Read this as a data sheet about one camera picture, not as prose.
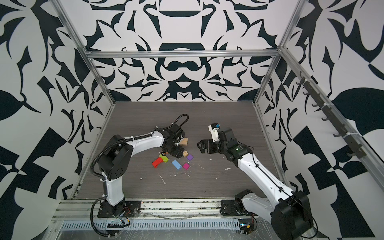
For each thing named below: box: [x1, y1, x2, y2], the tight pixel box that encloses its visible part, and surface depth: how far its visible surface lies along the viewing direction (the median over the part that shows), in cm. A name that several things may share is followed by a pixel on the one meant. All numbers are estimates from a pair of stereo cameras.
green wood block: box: [159, 154, 169, 163], surface depth 91 cm
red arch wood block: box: [152, 157, 163, 169], surface depth 90 cm
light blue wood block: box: [171, 159, 182, 170], surface depth 91 cm
